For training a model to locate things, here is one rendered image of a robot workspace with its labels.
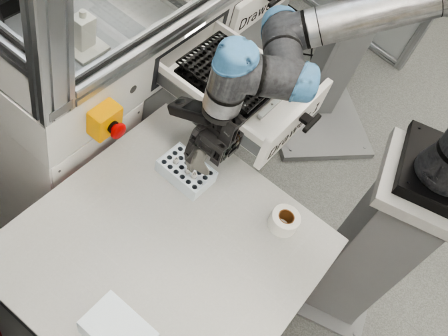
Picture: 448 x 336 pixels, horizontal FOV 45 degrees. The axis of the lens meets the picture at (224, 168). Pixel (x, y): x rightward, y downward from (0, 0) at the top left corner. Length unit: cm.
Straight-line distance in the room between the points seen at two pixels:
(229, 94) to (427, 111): 210
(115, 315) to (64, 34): 51
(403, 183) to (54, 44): 91
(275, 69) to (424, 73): 228
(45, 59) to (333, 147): 172
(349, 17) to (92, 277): 71
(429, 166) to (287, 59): 60
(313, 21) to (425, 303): 150
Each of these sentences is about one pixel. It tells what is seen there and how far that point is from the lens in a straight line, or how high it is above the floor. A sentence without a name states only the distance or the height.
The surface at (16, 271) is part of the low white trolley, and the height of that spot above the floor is 76.
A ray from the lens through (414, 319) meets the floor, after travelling 225.
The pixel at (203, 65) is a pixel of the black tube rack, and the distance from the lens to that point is 133.
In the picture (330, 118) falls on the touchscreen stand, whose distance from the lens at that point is 259.
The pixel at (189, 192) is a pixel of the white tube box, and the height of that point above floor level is 78.
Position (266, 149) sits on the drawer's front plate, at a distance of 119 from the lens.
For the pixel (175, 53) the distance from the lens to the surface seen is 138.
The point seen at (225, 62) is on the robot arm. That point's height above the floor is 119.
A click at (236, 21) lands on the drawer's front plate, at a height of 88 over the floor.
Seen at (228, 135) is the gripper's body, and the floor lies 102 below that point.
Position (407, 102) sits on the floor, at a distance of 295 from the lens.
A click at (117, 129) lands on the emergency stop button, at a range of 117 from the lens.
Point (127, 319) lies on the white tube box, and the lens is 105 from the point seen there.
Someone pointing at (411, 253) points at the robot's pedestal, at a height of 56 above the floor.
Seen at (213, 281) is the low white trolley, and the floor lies 76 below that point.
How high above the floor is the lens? 180
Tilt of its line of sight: 52 degrees down
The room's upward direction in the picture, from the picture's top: 20 degrees clockwise
